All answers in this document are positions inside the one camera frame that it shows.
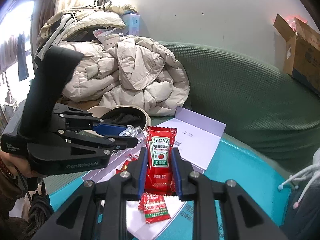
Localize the red Heinz ketchup sachet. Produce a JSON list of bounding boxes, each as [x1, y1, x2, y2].
[[145, 126, 177, 196]]

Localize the person left hand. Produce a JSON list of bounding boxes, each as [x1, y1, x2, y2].
[[1, 151, 46, 178]]

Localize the beige bucket hat black lining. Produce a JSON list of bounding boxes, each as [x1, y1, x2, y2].
[[88, 105, 151, 131]]

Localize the small red green sauce sachet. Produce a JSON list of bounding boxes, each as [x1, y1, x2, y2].
[[138, 193, 171, 224]]

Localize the beige puffer jacket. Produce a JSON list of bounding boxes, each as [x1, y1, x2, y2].
[[60, 36, 190, 116]]

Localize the light blue tissue box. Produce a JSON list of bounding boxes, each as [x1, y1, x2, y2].
[[121, 13, 140, 36]]

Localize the dark blue jeans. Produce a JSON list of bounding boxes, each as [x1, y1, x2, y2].
[[282, 185, 319, 239]]

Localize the brown cardboard box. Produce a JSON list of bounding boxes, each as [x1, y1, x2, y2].
[[273, 14, 319, 94]]

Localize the grey hoodie with drawstrings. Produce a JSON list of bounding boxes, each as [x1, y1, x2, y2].
[[278, 148, 319, 210]]

